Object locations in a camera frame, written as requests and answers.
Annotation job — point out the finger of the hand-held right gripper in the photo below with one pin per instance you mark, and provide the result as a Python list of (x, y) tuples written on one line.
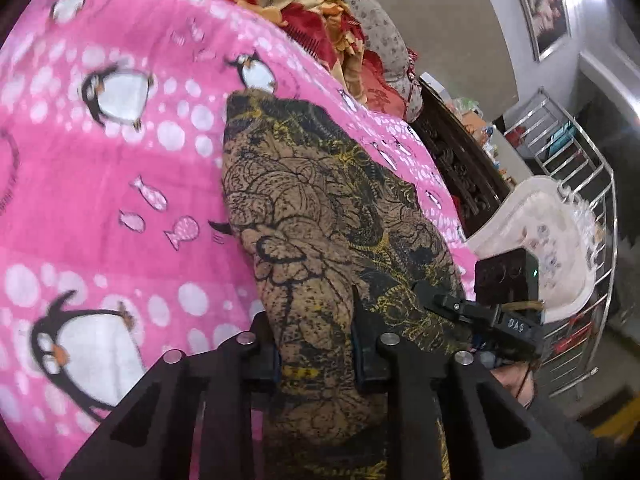
[(450, 305)]

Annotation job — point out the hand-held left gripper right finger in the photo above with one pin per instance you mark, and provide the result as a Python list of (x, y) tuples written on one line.
[(357, 355)]

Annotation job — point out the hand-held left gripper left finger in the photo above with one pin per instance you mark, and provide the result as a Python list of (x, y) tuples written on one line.
[(260, 360)]

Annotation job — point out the brown patterned garment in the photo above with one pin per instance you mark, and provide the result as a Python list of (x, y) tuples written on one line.
[(310, 220)]

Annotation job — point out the metal rack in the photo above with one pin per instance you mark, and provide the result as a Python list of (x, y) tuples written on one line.
[(607, 210)]

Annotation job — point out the dark carved wooden headboard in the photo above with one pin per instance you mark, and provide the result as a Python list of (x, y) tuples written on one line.
[(460, 160)]

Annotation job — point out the clutter of small packets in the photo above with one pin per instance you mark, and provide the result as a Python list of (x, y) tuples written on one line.
[(480, 130)]

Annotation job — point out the pink penguin print blanket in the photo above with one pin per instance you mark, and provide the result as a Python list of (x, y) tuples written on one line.
[(100, 240)]

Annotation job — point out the grey dotted pillow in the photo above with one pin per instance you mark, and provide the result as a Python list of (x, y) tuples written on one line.
[(370, 25)]

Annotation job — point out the red floral blanket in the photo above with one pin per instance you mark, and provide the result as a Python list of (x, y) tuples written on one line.
[(310, 30)]

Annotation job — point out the framed wall picture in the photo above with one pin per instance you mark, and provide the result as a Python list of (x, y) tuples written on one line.
[(545, 12)]

